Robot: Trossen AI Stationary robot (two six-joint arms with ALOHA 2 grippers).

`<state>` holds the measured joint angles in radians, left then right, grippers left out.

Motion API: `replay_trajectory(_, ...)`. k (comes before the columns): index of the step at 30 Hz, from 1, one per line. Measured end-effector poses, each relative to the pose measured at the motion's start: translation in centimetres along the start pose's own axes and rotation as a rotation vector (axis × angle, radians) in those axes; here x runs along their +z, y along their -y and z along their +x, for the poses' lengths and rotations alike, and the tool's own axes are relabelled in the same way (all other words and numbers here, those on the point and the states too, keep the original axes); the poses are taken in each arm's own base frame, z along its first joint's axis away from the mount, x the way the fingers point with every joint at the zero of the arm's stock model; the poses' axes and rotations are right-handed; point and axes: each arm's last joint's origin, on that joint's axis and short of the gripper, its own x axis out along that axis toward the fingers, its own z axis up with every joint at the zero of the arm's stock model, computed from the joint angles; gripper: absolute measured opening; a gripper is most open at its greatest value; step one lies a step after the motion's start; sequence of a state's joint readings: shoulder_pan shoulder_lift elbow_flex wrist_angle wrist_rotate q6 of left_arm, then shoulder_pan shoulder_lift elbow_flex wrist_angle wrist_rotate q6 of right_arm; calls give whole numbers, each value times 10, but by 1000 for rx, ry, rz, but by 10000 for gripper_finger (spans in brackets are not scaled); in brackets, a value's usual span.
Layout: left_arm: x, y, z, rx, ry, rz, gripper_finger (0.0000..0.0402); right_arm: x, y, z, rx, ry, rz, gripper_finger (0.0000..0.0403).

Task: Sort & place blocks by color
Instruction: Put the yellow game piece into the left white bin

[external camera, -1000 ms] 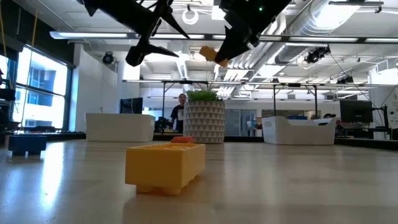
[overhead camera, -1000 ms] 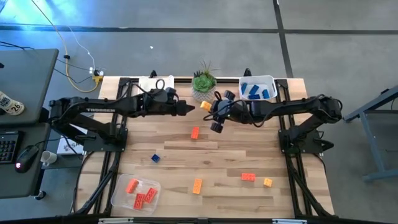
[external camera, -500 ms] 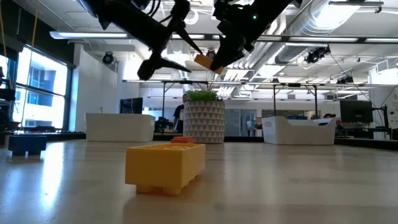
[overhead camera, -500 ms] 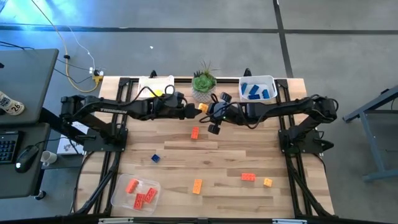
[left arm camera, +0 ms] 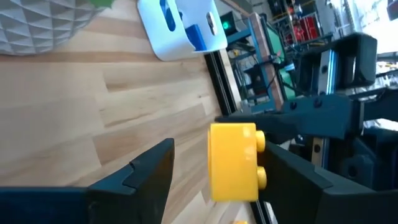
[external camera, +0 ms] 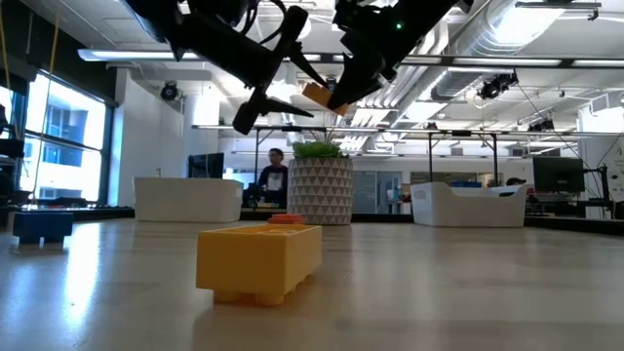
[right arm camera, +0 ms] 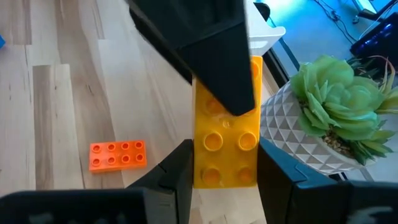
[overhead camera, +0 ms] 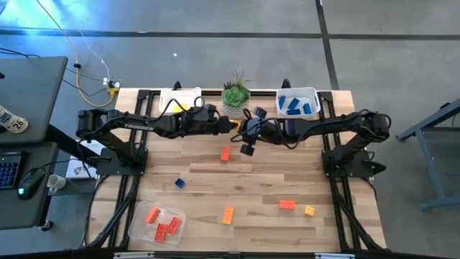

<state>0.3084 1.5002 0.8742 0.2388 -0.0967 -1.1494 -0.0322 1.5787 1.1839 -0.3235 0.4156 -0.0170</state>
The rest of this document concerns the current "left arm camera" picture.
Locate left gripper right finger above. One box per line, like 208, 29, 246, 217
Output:
262, 141, 398, 224

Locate black device with green light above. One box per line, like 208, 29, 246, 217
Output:
219, 11, 239, 37

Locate succulent in patterned pot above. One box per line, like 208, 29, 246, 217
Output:
0, 0, 114, 57

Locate blue building block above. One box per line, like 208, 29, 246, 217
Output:
178, 12, 208, 52

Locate white plastic bin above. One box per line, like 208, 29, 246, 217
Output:
136, 0, 229, 62

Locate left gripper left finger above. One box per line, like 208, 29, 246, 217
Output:
0, 138, 175, 224

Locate yellow building block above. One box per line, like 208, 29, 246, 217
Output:
207, 122, 268, 203

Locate blue metal cart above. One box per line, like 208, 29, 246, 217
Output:
225, 12, 299, 114

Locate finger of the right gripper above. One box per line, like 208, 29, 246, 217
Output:
215, 92, 354, 145
324, 126, 398, 192

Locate red storage bins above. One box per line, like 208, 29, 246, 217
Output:
287, 15, 323, 41

